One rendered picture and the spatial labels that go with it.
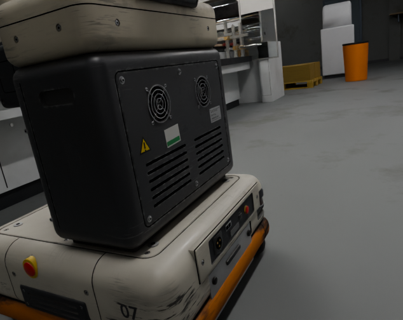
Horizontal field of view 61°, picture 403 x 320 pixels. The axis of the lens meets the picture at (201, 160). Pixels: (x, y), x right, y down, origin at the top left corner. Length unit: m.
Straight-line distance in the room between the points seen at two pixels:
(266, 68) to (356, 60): 2.19
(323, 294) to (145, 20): 0.82
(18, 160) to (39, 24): 1.68
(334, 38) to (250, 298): 7.49
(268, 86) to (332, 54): 3.23
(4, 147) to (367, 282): 1.97
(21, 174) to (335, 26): 7.12
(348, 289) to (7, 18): 1.03
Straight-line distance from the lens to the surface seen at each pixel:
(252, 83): 5.43
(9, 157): 2.31
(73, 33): 0.66
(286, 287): 1.06
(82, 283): 0.81
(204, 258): 0.78
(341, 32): 8.22
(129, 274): 0.72
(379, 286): 1.10
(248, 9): 5.28
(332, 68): 8.24
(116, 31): 0.69
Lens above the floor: 0.64
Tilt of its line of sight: 15 degrees down
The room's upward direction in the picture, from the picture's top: 8 degrees counter-clockwise
